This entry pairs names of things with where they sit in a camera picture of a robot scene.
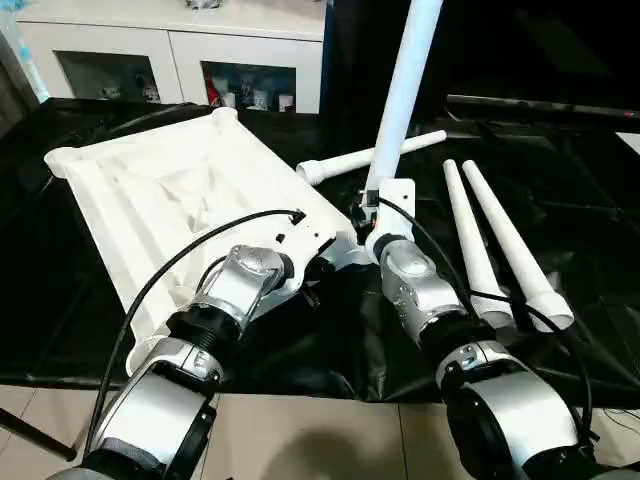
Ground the white plastic table leg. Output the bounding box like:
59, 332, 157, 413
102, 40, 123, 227
460, 160, 577, 334
296, 130, 449, 189
442, 160, 517, 332
362, 0, 445, 217

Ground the white plastic table top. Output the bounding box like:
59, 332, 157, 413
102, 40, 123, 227
44, 108, 373, 377

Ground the black work mat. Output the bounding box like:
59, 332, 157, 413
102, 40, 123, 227
0, 95, 640, 409

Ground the black backdrop cloth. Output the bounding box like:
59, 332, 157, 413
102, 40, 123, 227
322, 0, 640, 126

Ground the white glass-door cabinet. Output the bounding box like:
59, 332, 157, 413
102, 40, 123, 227
15, 0, 329, 113

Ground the grey curtain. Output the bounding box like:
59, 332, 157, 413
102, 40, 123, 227
0, 55, 36, 136

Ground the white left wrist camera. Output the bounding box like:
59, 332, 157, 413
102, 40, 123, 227
268, 225, 338, 293

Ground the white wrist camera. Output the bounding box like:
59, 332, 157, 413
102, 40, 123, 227
268, 225, 338, 293
360, 178, 417, 265

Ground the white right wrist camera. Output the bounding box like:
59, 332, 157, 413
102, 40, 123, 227
360, 178, 417, 265

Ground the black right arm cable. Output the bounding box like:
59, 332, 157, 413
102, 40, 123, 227
372, 197, 596, 446

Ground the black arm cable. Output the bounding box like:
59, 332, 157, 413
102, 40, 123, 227
372, 197, 596, 446
85, 208, 307, 463

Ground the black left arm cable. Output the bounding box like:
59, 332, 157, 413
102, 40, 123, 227
85, 208, 307, 463

